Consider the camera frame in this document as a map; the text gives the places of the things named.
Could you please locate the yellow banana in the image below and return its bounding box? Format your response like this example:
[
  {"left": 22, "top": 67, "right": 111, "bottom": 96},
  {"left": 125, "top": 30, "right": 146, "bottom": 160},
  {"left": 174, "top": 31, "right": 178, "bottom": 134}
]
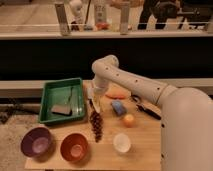
[{"left": 92, "top": 95, "right": 101, "bottom": 113}]

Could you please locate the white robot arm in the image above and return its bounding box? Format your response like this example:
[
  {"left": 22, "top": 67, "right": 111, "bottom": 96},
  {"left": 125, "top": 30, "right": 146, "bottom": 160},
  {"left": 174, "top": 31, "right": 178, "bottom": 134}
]
[{"left": 92, "top": 55, "right": 213, "bottom": 171}]

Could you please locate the orange carrot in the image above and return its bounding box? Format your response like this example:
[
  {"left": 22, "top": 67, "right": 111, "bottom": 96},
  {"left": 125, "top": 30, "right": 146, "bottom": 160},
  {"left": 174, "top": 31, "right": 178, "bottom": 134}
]
[{"left": 105, "top": 89, "right": 127, "bottom": 99}]

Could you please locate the brown grape bunch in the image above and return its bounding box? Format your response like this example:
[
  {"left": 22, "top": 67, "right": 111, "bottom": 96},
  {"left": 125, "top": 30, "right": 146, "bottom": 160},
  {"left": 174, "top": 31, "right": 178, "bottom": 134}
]
[{"left": 89, "top": 101, "right": 103, "bottom": 143}]

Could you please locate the green plastic tray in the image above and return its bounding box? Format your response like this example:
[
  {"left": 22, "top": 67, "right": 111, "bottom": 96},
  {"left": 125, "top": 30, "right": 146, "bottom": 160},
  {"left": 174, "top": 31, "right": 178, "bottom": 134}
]
[{"left": 38, "top": 78, "right": 86, "bottom": 125}]

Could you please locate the orange fruit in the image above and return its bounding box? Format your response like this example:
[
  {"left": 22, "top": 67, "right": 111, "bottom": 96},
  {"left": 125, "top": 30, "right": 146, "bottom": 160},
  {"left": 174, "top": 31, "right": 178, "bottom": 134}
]
[{"left": 122, "top": 114, "right": 135, "bottom": 127}]

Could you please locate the grey sponge block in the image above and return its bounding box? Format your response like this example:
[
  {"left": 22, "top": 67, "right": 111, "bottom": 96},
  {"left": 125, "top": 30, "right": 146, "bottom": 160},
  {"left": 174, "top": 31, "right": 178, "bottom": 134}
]
[{"left": 51, "top": 105, "right": 72, "bottom": 115}]

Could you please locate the wooden board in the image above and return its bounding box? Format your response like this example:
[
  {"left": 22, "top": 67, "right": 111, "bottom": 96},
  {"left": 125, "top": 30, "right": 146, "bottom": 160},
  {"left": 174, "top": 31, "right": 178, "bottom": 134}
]
[{"left": 24, "top": 79, "right": 164, "bottom": 171}]

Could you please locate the white small bowl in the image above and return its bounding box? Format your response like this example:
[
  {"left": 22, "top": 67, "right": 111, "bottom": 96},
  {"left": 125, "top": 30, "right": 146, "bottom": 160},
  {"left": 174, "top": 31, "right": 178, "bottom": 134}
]
[{"left": 113, "top": 133, "right": 131, "bottom": 154}]

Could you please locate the orange bowl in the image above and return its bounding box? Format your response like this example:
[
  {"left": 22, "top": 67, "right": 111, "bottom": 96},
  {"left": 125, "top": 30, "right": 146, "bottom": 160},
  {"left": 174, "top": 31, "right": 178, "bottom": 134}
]
[{"left": 60, "top": 133, "right": 89, "bottom": 163}]

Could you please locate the purple bowl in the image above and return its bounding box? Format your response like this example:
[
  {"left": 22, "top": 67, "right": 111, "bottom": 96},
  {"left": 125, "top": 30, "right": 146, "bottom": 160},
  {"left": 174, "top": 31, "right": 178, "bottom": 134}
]
[{"left": 20, "top": 127, "right": 53, "bottom": 158}]

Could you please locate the person in black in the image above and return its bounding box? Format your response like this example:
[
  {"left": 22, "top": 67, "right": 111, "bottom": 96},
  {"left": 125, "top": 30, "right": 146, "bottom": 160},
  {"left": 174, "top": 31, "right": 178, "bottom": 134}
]
[{"left": 137, "top": 0, "right": 178, "bottom": 30}]

